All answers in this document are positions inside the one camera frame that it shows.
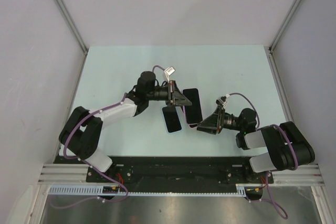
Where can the lilac phone case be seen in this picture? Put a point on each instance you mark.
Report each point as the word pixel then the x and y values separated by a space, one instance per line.
pixel 185 111

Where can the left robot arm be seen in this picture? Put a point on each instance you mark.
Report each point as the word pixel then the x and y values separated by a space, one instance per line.
pixel 81 133

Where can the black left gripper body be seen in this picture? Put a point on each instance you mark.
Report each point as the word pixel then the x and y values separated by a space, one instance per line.
pixel 165 93

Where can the clear blue phone case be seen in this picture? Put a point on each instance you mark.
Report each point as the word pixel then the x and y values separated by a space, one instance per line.
pixel 173 132

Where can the pink silicone phone case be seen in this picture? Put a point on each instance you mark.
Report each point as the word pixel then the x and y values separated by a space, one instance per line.
pixel 191 117

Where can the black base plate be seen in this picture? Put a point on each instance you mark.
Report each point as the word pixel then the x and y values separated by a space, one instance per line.
pixel 227 170

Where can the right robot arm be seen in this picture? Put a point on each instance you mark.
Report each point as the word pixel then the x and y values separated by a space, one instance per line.
pixel 287 148

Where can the aluminium front rail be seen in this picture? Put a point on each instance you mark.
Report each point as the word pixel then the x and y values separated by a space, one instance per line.
pixel 305 175

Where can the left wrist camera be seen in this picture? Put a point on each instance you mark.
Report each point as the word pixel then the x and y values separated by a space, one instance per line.
pixel 168 72

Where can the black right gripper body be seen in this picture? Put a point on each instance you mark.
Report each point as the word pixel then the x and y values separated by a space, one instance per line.
pixel 227 121

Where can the aluminium frame post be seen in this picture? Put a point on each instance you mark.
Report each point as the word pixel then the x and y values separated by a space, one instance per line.
pixel 289 16
pixel 61 5

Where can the white slotted cable duct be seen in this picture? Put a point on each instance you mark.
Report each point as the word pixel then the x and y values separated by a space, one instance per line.
pixel 101 190

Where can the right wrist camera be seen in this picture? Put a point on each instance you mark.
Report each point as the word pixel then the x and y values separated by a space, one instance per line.
pixel 222 102

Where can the left aluminium frame post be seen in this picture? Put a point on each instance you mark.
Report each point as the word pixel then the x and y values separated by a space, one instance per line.
pixel 61 5

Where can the right aluminium frame post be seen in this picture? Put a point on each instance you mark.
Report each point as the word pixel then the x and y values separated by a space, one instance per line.
pixel 289 16

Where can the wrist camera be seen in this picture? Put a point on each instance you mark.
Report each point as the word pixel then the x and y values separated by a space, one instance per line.
pixel 168 72
pixel 222 102

